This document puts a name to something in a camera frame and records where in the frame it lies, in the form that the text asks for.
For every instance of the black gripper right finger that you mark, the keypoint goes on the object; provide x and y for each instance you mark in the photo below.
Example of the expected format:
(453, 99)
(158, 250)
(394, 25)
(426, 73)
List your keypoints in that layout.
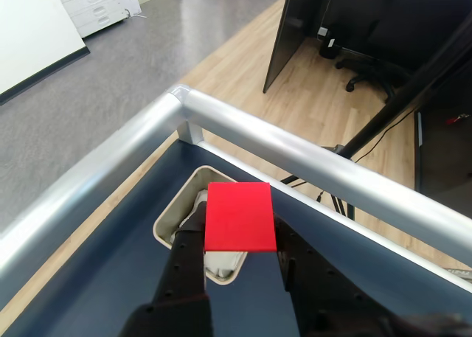
(324, 300)

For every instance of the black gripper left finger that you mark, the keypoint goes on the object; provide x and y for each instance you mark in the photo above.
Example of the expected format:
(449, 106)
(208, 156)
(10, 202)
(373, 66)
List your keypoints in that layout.
(184, 270)

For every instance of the red cube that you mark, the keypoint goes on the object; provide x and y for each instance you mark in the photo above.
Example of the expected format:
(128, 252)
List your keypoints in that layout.
(239, 217)

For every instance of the beige rounded box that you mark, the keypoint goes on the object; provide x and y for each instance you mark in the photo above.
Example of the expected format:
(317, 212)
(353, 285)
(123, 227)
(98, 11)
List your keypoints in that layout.
(173, 219)

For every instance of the dark blue table mat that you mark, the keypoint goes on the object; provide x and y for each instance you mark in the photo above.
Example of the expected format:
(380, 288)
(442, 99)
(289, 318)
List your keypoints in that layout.
(110, 270)

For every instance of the black cabinet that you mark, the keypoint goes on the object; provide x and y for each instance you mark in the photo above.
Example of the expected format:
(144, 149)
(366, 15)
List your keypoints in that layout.
(442, 160)

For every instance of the black waste bin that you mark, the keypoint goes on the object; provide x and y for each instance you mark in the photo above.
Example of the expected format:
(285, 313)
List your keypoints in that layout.
(328, 49)

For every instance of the black desk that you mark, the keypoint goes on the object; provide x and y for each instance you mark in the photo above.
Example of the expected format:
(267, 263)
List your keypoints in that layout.
(284, 38)

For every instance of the white drawer cabinet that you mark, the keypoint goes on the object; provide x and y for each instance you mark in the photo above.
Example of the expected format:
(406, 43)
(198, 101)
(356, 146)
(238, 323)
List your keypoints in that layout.
(92, 5)

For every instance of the silver metal rail frame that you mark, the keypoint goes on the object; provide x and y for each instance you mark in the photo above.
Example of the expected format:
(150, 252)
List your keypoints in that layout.
(258, 130)

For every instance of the black camera tripod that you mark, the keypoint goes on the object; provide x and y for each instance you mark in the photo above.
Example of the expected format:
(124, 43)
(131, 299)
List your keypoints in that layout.
(409, 86)

